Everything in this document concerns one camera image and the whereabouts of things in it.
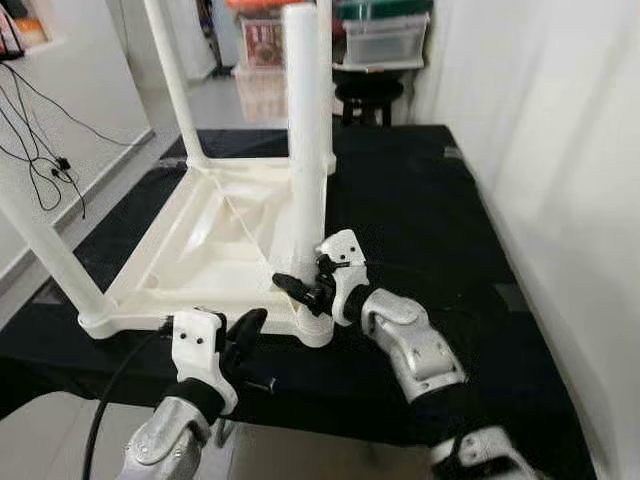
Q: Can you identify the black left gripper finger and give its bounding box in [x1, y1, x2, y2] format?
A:
[227, 307, 270, 363]

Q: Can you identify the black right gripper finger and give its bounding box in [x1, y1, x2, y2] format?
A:
[271, 272, 321, 313]

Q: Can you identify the white plastic children tabletop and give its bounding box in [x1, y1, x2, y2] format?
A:
[80, 155, 338, 349]

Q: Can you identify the pink cloth covered table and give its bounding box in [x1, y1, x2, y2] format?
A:
[234, 64, 293, 123]

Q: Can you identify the black round stool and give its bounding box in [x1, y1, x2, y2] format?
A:
[334, 75, 407, 127]

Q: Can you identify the red printed box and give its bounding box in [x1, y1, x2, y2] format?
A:
[242, 14, 287, 70]

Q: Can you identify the clear plastic storage box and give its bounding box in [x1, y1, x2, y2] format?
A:
[340, 10, 432, 71]

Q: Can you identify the green round lid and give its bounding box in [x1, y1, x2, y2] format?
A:
[335, 0, 432, 21]

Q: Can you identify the black router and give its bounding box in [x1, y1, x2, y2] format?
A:
[0, 12, 27, 63]

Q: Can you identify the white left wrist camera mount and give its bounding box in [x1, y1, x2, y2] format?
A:
[169, 309, 240, 417]

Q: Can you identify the grey metal folding table frame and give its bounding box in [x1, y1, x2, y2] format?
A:
[213, 418, 238, 448]

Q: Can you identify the black wall cable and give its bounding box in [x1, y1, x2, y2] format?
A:
[0, 60, 153, 218]

